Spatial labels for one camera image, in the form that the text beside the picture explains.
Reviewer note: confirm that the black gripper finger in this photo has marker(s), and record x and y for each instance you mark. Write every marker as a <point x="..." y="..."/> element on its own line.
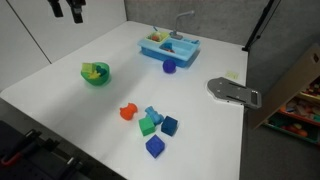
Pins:
<point x="77" y="10"/>
<point x="55" y="8"/>

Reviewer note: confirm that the small blue toy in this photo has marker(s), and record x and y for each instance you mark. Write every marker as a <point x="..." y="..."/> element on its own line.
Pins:
<point x="101" y="70"/>

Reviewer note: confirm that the yellow toy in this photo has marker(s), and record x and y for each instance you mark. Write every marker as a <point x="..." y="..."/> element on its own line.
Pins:
<point x="93" y="75"/>

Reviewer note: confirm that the green bowl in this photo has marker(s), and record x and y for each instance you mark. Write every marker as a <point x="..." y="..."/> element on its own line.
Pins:
<point x="98" y="81"/>

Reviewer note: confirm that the orange toy food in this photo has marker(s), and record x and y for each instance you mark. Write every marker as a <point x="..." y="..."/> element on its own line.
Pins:
<point x="155" y="38"/>

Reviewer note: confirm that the green toy dish rack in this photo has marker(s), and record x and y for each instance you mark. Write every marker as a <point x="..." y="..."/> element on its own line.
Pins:
<point x="164" y="35"/>

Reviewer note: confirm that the small orange toy piece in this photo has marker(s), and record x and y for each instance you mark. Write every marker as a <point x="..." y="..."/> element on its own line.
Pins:
<point x="170" y="50"/>

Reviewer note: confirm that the grey toy faucet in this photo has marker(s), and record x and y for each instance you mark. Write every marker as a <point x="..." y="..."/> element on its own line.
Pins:
<point x="178" y="20"/>

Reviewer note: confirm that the light blue toy sink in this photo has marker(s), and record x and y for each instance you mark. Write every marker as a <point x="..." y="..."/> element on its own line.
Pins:
<point x="181" y="56"/>

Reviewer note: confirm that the light blue toy figure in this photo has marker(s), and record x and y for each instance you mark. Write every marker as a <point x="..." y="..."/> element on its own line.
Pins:
<point x="154" y="115"/>

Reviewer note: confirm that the wooden toy shelf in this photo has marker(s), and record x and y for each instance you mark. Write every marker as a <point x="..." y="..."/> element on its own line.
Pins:
<point x="286" y="86"/>

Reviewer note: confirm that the green toy bin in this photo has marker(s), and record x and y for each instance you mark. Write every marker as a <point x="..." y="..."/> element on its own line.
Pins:
<point x="283" y="130"/>

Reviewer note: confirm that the light green block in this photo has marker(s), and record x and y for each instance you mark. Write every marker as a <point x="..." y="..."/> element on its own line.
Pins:
<point x="87" y="67"/>

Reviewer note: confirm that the dark blue ball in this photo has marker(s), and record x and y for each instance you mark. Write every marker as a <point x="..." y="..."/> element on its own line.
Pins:
<point x="169" y="66"/>

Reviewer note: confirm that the green cube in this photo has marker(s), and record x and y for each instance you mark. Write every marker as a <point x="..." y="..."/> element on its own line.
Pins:
<point x="146" y="126"/>

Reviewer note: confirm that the dark teal blue cube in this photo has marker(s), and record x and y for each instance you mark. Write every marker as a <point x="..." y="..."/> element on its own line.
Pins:
<point x="169" y="126"/>

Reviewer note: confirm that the royal blue cube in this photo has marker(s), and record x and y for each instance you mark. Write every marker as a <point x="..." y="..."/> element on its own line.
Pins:
<point x="155" y="146"/>

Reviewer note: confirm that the black perforated board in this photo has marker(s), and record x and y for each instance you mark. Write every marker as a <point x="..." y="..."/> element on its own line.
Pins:
<point x="36" y="166"/>

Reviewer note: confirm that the grey metal mounting plate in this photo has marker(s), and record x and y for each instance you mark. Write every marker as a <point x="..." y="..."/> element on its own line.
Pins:
<point x="230" y="90"/>

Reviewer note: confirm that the black tripod pole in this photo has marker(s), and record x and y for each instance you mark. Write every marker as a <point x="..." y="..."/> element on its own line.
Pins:
<point x="259" y="26"/>

